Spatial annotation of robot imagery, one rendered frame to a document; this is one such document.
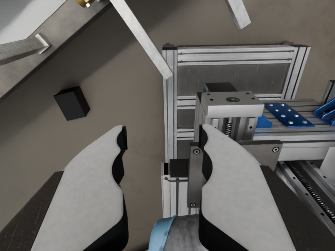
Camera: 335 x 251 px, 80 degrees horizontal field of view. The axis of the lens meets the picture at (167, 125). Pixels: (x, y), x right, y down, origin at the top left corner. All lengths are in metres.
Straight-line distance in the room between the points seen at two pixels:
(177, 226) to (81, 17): 0.66
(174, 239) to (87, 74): 1.33
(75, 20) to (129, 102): 0.91
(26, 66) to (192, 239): 0.76
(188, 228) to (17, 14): 0.86
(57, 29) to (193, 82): 0.80
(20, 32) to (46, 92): 0.85
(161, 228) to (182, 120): 1.04
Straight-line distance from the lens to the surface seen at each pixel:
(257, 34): 1.56
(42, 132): 1.95
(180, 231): 0.42
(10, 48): 0.68
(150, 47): 0.61
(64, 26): 0.79
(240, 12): 0.64
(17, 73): 0.91
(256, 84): 1.41
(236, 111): 0.51
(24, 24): 0.94
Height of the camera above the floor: 1.43
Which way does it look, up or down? 60 degrees down
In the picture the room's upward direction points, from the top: 177 degrees clockwise
